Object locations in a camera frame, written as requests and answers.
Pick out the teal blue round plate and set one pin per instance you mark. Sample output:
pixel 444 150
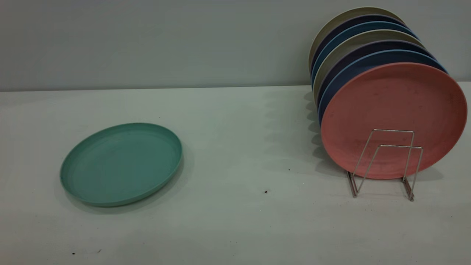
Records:
pixel 353 31

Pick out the pink round plate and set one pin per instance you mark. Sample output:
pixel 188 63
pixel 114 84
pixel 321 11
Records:
pixel 390 106

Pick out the green round plate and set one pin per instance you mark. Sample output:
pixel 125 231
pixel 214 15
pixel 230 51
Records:
pixel 121 165

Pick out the dark purple round plate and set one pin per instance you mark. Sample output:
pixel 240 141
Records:
pixel 346 23
pixel 368 50

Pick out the beige round plate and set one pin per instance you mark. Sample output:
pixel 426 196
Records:
pixel 353 40
pixel 342 16

